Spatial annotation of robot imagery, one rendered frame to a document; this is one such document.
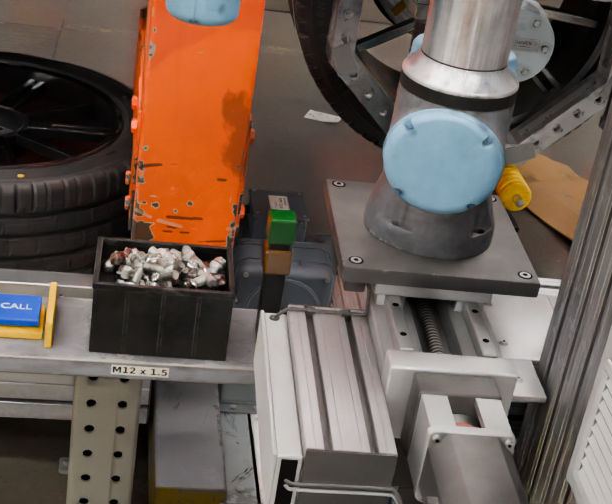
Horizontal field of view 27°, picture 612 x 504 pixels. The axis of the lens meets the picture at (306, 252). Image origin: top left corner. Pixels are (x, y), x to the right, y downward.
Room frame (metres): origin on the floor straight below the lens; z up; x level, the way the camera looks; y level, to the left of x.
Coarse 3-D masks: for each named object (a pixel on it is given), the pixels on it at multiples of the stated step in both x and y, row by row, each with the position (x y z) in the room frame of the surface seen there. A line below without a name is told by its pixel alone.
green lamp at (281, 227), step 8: (272, 216) 1.60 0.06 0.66; (280, 216) 1.60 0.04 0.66; (288, 216) 1.60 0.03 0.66; (272, 224) 1.58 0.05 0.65; (280, 224) 1.59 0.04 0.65; (288, 224) 1.59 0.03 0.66; (296, 224) 1.59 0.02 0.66; (272, 232) 1.58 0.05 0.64; (280, 232) 1.59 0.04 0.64; (288, 232) 1.59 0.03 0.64; (272, 240) 1.58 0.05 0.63; (280, 240) 1.59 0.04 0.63; (288, 240) 1.59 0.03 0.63
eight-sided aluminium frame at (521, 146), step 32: (352, 0) 2.06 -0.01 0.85; (352, 32) 2.06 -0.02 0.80; (608, 32) 2.20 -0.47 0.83; (352, 64) 2.06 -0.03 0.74; (608, 64) 2.16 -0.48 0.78; (384, 96) 2.07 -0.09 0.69; (576, 96) 2.18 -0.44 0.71; (608, 96) 2.15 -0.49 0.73; (384, 128) 2.07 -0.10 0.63; (544, 128) 2.13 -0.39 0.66; (512, 160) 2.12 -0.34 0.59
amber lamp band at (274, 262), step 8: (264, 248) 1.60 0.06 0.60; (264, 256) 1.59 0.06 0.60; (272, 256) 1.58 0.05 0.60; (280, 256) 1.59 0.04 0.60; (288, 256) 1.59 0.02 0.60; (264, 264) 1.59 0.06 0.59; (272, 264) 1.59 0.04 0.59; (280, 264) 1.59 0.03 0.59; (288, 264) 1.59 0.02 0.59; (264, 272) 1.58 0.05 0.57; (272, 272) 1.59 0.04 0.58; (280, 272) 1.59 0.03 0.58; (288, 272) 1.59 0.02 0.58
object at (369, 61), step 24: (576, 0) 2.40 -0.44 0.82; (408, 24) 2.18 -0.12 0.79; (552, 24) 2.44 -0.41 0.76; (576, 24) 2.24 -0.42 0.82; (600, 24) 2.25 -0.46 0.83; (360, 48) 2.17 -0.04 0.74; (576, 48) 2.29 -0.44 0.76; (600, 48) 2.23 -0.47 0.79; (384, 72) 2.32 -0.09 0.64; (552, 72) 2.30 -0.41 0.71; (576, 72) 2.23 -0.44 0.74; (528, 96) 2.27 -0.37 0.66; (552, 96) 2.22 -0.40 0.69
